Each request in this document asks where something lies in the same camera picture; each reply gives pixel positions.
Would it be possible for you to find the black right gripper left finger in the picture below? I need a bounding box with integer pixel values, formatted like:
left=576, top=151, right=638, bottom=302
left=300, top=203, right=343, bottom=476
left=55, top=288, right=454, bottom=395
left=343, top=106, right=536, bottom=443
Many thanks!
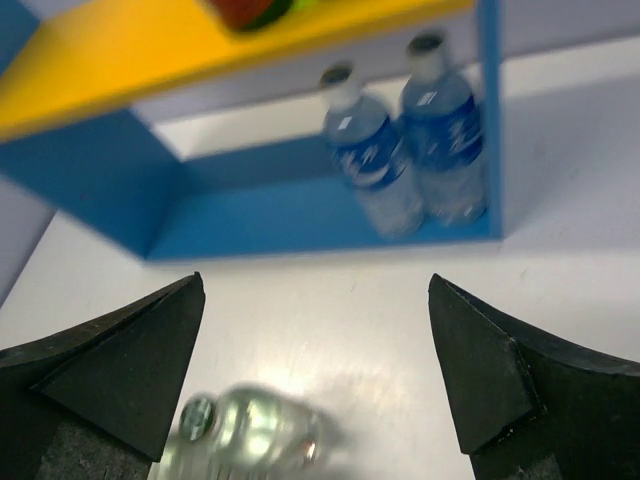
left=1, top=273, right=205, bottom=479

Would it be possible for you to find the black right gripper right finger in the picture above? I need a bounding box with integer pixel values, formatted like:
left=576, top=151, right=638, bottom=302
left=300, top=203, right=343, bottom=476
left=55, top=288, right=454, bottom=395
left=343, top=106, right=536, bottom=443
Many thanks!
left=428, top=274, right=639, bottom=479

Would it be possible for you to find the clear glass bottle green cap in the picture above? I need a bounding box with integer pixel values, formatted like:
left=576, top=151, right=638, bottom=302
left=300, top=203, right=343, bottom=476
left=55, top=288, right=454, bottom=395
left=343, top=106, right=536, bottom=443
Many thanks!
left=148, top=384, right=330, bottom=479

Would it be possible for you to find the green Perrier glass bottle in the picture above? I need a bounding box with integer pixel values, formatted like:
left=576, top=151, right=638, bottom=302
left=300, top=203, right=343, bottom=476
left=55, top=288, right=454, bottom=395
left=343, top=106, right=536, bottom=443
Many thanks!
left=202, top=0, right=320, bottom=33

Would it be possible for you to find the blue and yellow shelf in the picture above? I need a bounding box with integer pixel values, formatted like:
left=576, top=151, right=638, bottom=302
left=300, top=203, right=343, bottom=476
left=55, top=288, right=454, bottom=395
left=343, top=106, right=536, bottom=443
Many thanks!
left=1, top=1, right=502, bottom=261

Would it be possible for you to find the right blue label water bottle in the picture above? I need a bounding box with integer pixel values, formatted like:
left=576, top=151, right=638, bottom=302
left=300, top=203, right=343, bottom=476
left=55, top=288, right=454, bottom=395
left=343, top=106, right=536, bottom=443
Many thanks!
left=400, top=31, right=487, bottom=226

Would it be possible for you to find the blue label water bottle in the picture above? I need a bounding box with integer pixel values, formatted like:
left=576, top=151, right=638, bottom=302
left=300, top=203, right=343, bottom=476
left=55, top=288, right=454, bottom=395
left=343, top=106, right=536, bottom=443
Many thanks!
left=400, top=31, right=487, bottom=226
left=318, top=62, right=425, bottom=238

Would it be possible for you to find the left blue label water bottle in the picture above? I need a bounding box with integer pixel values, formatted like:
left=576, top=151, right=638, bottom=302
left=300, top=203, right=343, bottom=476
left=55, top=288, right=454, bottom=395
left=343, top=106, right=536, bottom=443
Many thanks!
left=318, top=62, right=425, bottom=238

